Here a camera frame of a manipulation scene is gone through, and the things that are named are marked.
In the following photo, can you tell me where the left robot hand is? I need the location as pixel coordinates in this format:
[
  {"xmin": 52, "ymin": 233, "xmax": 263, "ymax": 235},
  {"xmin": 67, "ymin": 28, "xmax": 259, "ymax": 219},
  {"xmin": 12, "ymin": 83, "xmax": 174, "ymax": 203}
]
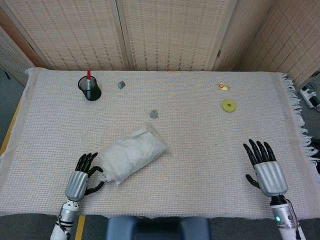
[{"xmin": 64, "ymin": 152, "xmax": 106, "ymax": 202}]

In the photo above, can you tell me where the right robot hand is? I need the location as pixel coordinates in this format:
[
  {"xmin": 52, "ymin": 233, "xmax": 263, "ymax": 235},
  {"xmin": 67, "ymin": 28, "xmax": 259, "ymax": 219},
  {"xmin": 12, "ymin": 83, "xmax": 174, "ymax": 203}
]
[{"xmin": 243, "ymin": 139, "xmax": 289, "ymax": 197}]

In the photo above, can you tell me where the translucent plastic bag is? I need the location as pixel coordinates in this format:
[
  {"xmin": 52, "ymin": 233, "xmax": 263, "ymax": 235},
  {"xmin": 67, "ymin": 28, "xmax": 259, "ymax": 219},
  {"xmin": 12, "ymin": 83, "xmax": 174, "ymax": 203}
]
[{"xmin": 98, "ymin": 121, "xmax": 171, "ymax": 186}]

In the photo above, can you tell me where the woven fringed tablecloth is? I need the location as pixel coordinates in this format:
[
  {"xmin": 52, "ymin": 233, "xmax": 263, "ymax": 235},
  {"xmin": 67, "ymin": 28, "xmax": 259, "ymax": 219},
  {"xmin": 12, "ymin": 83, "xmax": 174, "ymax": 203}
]
[{"xmin": 0, "ymin": 67, "xmax": 320, "ymax": 222}]

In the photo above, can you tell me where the black mesh pen holder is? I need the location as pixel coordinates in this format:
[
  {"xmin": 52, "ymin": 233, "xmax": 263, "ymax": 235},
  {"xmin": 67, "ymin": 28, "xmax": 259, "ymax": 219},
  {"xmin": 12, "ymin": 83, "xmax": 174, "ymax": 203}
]
[{"xmin": 77, "ymin": 76, "xmax": 102, "ymax": 102}]

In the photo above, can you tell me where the woven folding screen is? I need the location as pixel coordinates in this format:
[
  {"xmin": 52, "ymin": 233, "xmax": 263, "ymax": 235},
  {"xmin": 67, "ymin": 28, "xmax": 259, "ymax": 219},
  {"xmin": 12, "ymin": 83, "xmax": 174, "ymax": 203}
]
[{"xmin": 0, "ymin": 0, "xmax": 320, "ymax": 87}]

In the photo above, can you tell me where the yellow foam ring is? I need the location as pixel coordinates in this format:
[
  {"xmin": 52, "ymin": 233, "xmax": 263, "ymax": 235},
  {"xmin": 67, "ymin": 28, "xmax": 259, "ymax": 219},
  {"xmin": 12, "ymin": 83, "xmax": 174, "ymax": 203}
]
[{"xmin": 221, "ymin": 99, "xmax": 236, "ymax": 114}]

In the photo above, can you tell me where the white device with cables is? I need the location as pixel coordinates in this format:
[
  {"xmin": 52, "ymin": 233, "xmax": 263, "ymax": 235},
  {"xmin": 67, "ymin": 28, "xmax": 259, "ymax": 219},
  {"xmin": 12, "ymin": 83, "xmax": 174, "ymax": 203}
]
[{"xmin": 299, "ymin": 74, "xmax": 320, "ymax": 112}]

